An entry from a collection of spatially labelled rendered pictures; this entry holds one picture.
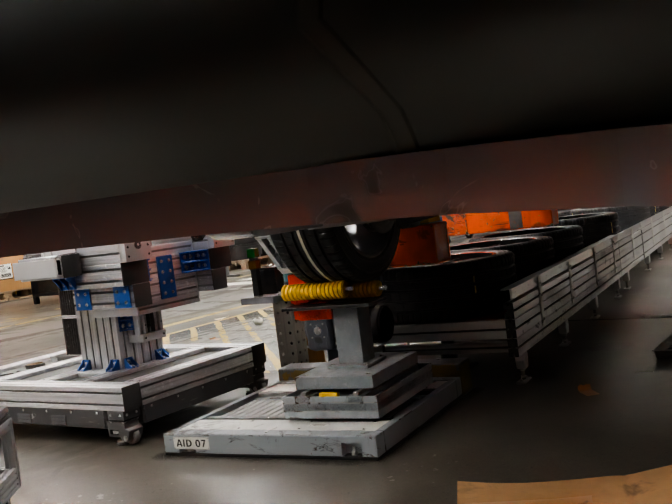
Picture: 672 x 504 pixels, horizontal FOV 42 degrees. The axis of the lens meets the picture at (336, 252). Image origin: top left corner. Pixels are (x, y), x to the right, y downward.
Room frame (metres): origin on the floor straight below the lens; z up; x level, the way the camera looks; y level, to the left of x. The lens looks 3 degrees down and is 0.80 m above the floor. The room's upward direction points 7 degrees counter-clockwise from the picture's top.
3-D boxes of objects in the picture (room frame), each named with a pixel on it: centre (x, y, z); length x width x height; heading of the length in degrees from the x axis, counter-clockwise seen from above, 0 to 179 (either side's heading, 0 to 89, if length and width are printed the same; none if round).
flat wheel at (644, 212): (7.57, -2.40, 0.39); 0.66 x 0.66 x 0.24
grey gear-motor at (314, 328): (3.45, -0.05, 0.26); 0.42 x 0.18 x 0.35; 62
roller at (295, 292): (3.04, 0.09, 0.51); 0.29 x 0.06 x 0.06; 62
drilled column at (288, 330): (3.95, 0.25, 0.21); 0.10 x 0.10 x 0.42; 62
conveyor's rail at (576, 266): (4.49, -1.21, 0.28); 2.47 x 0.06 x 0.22; 152
